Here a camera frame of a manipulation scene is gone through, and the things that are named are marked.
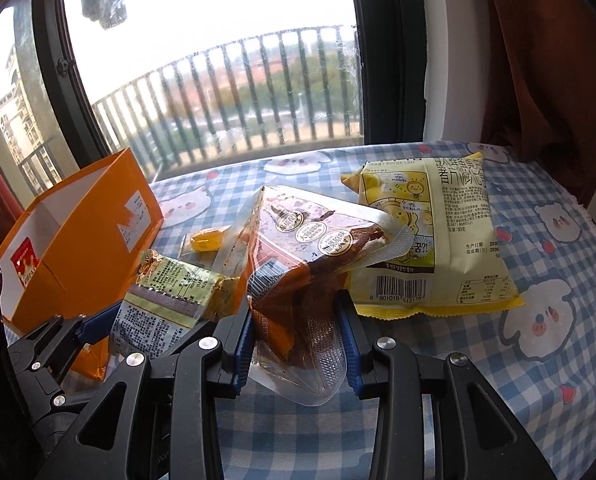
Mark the red spicy strip packet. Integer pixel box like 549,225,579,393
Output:
10,237,40,288

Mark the green snack packet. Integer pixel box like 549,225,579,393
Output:
109,249,245,360

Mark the pale yellow chips bag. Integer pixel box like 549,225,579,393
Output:
340,153,525,321

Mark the small yellow candy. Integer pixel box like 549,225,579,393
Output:
180,226,228,255

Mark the brown triangular meat packet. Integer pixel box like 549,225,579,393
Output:
212,184,413,406

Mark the blue checkered bear tablecloth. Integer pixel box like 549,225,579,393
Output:
154,143,596,479

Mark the orange cardboard box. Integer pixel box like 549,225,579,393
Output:
0,147,166,380

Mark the balcony metal railing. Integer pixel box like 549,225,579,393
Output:
16,24,364,196

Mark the dark red right curtain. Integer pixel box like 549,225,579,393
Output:
481,0,596,205

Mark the black window frame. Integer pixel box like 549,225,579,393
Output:
31,0,427,165

